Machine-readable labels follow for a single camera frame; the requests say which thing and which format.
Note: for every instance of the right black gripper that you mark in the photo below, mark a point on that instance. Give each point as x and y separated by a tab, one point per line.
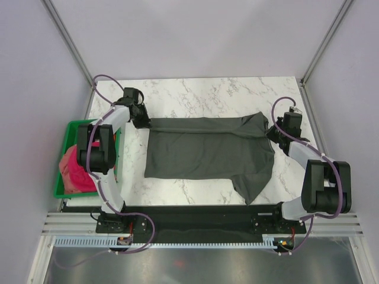
270	134

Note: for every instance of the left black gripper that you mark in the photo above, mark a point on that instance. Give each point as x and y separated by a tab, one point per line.
145	123

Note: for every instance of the dark grey t shirt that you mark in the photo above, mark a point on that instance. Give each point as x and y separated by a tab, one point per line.
212	148

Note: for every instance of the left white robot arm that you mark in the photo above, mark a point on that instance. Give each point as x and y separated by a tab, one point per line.
96	150

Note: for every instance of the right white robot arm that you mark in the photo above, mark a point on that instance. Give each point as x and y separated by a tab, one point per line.
326	190

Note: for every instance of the green plastic bin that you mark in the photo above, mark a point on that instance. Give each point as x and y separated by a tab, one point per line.
70	139

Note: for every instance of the pink t shirt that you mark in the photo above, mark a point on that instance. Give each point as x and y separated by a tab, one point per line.
75	179

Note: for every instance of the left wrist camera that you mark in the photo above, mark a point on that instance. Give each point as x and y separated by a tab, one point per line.
132	96

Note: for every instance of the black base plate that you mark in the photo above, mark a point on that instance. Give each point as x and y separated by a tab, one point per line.
201	223

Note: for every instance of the left aluminium frame post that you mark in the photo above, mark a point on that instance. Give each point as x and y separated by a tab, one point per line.
67	39

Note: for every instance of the aluminium frame post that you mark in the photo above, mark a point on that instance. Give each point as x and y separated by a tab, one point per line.
67	39
326	40

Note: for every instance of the white slotted cable duct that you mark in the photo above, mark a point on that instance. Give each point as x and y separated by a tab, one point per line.
115	242

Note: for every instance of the right aluminium frame post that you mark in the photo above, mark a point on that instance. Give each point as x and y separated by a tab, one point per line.
326	40

